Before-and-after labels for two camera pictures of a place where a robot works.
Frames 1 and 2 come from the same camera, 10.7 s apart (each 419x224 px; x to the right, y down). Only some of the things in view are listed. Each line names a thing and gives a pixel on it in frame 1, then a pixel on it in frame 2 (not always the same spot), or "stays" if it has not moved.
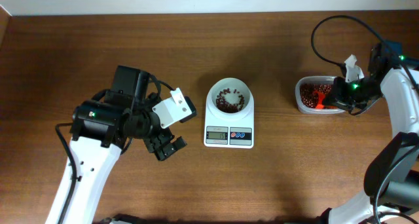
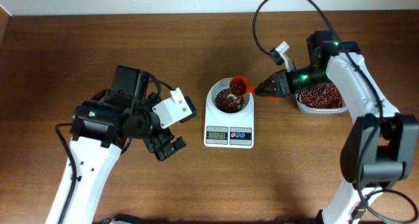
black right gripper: x=338 y=95 to x=282 y=83
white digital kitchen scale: x=229 y=115 stays
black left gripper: x=163 y=139 stays
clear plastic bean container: x=310 y=93 stays
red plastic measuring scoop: x=321 y=97 to x=239 y=86
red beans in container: x=312 y=95 stays
